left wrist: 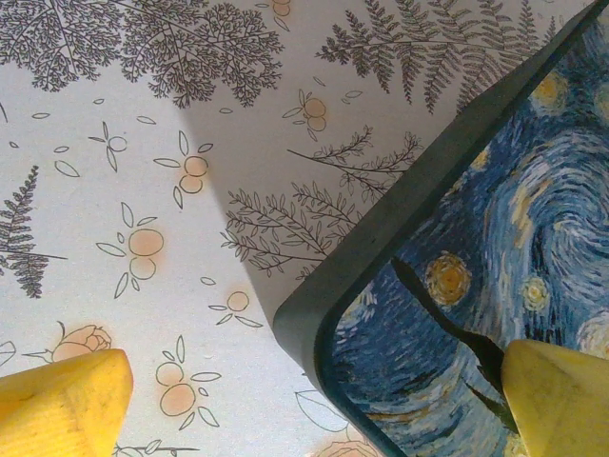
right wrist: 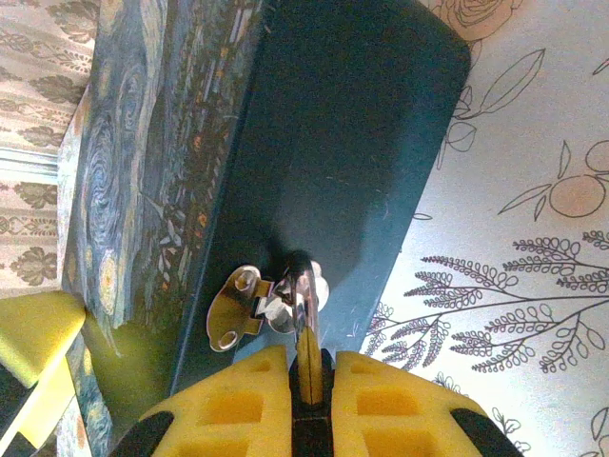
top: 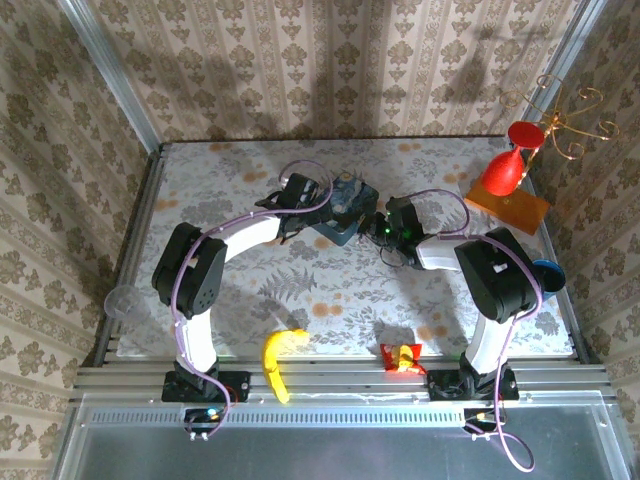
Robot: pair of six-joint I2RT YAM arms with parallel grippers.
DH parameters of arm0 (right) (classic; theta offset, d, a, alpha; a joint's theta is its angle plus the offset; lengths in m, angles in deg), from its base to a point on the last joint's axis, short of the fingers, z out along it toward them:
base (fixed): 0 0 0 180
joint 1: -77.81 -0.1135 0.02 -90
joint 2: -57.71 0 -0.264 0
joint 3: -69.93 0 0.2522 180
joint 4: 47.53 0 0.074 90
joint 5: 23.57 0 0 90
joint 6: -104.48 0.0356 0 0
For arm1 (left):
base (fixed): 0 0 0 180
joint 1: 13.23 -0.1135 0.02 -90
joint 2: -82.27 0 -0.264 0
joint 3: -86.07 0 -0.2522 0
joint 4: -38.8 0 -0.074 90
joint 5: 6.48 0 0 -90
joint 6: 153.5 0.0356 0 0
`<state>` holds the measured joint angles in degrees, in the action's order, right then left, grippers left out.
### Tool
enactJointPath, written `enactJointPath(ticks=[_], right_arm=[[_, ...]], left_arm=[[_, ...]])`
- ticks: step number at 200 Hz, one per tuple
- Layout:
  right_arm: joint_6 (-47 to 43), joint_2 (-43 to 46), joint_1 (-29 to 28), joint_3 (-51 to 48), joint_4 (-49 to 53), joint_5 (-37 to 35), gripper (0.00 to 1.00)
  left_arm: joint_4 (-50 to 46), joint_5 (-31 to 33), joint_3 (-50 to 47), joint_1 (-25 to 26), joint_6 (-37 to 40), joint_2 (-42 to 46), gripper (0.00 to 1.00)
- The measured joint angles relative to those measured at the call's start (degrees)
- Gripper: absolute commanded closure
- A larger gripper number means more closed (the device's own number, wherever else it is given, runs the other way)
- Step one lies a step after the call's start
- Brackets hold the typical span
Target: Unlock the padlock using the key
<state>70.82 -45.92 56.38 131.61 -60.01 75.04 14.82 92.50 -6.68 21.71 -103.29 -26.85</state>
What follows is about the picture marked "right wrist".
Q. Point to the brass padlock with silver shackle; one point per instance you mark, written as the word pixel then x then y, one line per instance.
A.
pixel 309 362

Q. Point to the silver metal hasp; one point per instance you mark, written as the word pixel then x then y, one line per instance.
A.
pixel 233 314

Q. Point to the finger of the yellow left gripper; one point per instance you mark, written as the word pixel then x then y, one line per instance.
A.
pixel 38 328

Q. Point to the aluminium frame post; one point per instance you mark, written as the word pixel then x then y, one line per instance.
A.
pixel 24 159

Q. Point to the floral patterned tablecloth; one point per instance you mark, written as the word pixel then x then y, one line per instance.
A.
pixel 523 309

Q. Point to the starry night print box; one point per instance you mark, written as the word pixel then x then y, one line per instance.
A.
pixel 333 143

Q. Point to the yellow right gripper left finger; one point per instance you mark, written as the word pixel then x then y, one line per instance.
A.
pixel 228 404

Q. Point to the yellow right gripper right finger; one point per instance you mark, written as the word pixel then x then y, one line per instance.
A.
pixel 390 409

